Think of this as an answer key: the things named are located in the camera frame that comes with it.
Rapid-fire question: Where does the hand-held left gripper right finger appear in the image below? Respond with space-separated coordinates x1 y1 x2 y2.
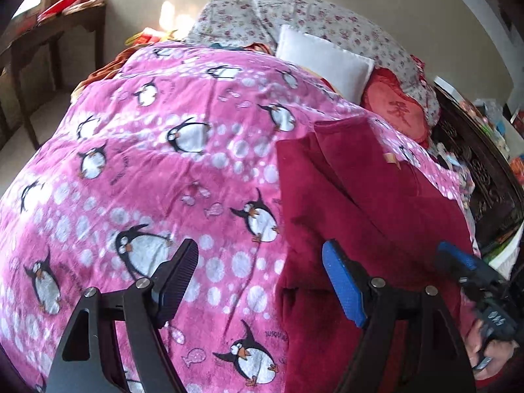
322 239 477 393

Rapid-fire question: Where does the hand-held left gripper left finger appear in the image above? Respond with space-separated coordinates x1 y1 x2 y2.
45 238 200 393

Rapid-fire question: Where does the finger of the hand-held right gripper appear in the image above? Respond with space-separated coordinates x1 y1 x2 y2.
435 241 480 274

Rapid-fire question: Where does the dark red fleece garment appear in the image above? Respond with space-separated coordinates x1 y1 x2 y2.
275 117 477 393

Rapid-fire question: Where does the person's right hand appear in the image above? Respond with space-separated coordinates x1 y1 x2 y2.
466 318 521 382

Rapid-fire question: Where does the carved dark wooden headboard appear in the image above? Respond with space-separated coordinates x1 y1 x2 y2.
430 85 524 251

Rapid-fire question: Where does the pink penguin print blanket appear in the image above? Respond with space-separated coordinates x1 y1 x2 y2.
0 41 480 393

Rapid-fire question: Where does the clutter of small packets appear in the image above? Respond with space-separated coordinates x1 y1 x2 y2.
434 76 524 181

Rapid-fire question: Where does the red embroidered cushion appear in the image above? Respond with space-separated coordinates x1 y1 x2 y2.
362 67 440 149

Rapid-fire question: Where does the orange cloth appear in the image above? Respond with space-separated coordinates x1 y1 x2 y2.
71 45 142 104

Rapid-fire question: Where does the white pillow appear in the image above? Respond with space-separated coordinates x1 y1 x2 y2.
275 25 376 104

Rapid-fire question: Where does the yellow red plastic bag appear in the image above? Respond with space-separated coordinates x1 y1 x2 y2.
125 27 179 47

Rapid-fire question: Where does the floral print quilt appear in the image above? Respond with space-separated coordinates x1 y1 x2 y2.
186 0 442 128

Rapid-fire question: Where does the dark wooden table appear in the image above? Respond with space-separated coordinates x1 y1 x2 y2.
0 0 108 151

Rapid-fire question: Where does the red packet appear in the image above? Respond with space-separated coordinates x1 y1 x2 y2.
37 0 85 22

